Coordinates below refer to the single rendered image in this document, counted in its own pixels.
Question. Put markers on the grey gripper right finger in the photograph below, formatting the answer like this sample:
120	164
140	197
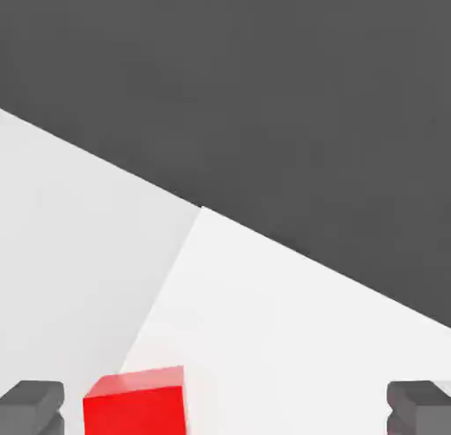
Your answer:
419	410

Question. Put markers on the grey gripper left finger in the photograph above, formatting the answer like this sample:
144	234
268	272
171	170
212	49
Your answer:
30	406

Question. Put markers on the small red cube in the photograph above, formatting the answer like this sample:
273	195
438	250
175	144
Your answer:
135	406

